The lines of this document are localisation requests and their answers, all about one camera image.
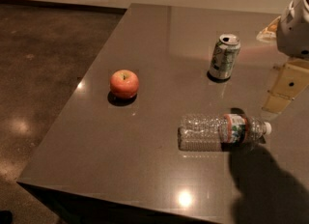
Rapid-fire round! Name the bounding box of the red apple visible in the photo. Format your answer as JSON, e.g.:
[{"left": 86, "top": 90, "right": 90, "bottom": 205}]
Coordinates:
[{"left": 109, "top": 70, "right": 139, "bottom": 99}]

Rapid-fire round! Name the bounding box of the green white 7up can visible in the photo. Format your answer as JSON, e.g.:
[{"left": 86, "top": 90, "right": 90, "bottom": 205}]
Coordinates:
[{"left": 209, "top": 34, "right": 240, "bottom": 82}]

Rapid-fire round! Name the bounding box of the clear plastic water bottle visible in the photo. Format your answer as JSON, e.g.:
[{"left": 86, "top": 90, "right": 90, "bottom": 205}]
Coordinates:
[{"left": 178, "top": 113, "right": 272, "bottom": 153}]

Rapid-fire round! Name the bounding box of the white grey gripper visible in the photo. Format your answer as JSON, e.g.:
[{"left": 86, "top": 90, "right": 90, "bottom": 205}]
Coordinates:
[{"left": 256, "top": 0, "right": 309, "bottom": 114}]

